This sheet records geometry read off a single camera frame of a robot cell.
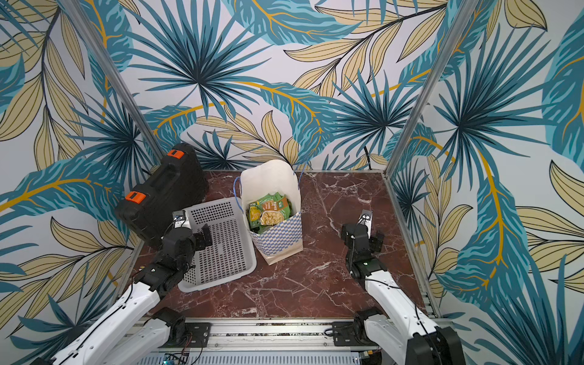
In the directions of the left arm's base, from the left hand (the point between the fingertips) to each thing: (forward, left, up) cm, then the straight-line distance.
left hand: (195, 230), depth 80 cm
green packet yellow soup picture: (+10, -25, -6) cm, 27 cm away
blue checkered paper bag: (+21, -22, +5) cm, 31 cm away
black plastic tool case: (+18, +9, +6) cm, 21 cm away
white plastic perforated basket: (-2, -10, -15) cm, 18 cm away
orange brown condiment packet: (+12, -19, -7) cm, 23 cm away
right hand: (+4, -61, -1) cm, 61 cm away
